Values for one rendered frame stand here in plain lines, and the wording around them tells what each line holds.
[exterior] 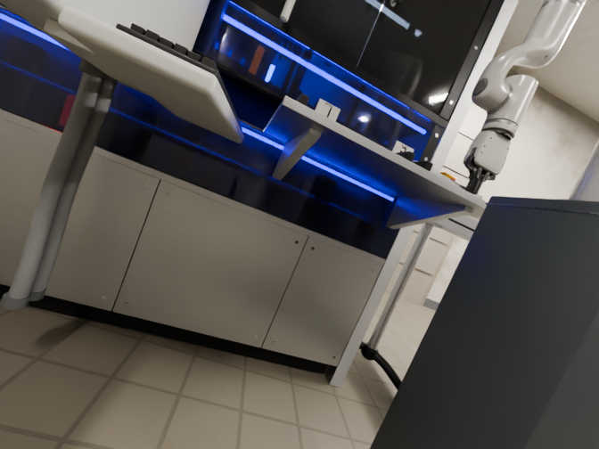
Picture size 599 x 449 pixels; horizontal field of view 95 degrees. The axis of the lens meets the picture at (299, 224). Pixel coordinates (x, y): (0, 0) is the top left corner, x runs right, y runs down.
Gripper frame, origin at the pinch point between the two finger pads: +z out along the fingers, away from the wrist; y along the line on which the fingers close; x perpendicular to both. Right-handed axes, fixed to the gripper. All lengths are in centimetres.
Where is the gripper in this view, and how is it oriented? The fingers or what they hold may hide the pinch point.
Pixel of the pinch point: (473, 186)
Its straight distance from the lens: 93.9
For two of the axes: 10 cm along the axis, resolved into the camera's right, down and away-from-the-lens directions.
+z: -3.8, 9.2, 0.6
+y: -8.9, -3.5, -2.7
